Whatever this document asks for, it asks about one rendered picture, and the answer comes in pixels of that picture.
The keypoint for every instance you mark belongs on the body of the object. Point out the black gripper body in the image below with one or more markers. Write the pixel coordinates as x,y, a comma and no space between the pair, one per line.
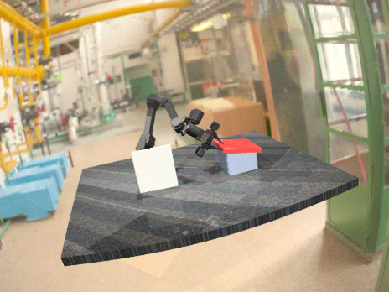
200,150

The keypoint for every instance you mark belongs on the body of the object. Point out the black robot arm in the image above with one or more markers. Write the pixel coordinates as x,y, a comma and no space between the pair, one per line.
154,101

